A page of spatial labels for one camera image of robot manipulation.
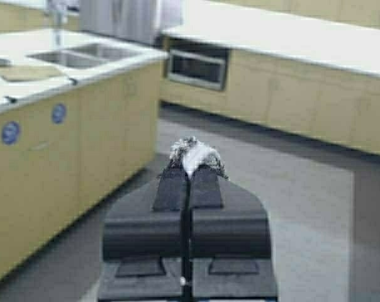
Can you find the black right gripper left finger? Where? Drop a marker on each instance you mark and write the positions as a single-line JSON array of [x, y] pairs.
[[142, 243]]

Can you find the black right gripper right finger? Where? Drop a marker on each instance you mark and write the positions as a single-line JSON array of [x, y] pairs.
[[230, 245]]

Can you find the grey floral patterned cloth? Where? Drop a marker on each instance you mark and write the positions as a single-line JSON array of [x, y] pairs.
[[191, 153]]

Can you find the far blue recycling sticker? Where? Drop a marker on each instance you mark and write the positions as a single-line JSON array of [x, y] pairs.
[[59, 113]]

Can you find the blue recycling sticker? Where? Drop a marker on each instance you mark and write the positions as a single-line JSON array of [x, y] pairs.
[[10, 132], [59, 113]]

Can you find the near blue recycling sticker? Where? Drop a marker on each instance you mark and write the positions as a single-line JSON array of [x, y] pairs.
[[10, 132]]

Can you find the far black counter clip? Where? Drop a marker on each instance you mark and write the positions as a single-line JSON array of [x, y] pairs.
[[73, 81]]

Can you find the black counter clip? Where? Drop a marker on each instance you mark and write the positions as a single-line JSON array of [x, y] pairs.
[[11, 100], [73, 81]]

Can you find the near black counter clip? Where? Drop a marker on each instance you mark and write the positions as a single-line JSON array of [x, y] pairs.
[[11, 100]]

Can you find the island stainless double sink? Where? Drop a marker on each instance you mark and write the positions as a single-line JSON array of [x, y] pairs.
[[85, 56]]

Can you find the stainless steel refrigerator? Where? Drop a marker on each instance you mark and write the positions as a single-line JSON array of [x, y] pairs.
[[134, 21]]

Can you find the island chrome faucet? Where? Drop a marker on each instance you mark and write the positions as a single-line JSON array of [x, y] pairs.
[[57, 10]]

